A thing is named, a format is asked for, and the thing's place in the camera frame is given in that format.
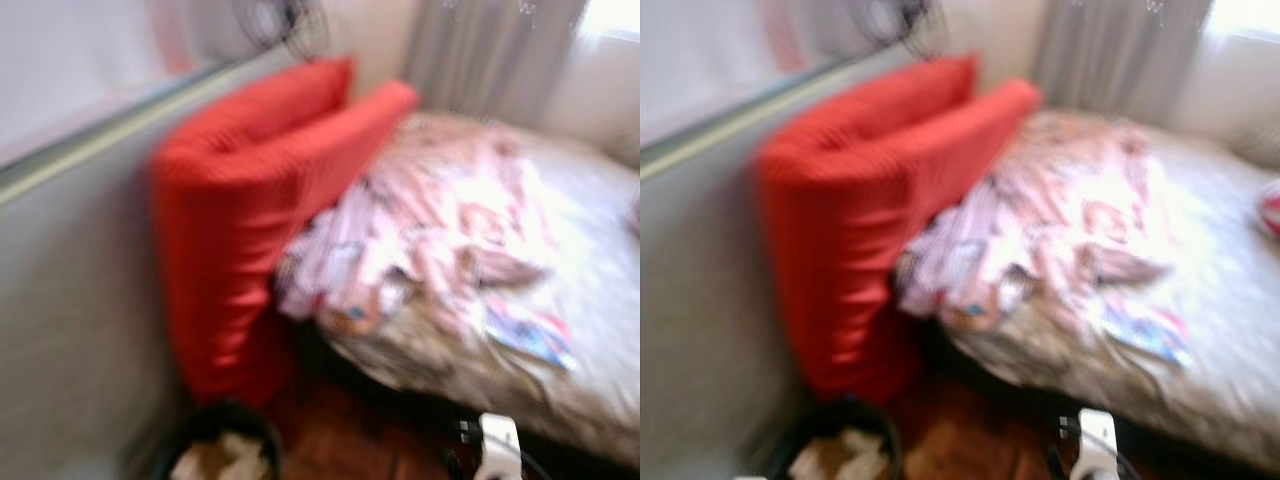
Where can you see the colourful comic magazine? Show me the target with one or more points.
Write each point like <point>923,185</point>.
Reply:
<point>1150,332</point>
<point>535,335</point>

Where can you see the bed with grey floral sheet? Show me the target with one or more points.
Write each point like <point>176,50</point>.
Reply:
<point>590,300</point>
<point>1220,300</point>

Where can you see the pink cartoon print blanket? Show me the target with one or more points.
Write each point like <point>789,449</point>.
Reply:
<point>420,220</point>
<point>1040,220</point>

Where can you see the crumpled brown paper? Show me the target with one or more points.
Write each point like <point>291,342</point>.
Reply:
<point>840,458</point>
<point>225,460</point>

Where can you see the quilted mattress with green edge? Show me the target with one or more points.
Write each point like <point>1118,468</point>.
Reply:
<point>70,300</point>
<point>700,300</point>

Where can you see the large red cushion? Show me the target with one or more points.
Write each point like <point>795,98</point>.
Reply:
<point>240,230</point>
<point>860,230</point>

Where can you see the red white blue bolster pillow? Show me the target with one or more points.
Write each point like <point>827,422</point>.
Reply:
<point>1272,210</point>

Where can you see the grey curtain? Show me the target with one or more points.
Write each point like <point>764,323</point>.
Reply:
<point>490,50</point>
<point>1120,50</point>

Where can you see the black fan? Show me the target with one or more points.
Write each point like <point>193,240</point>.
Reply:
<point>280,25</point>

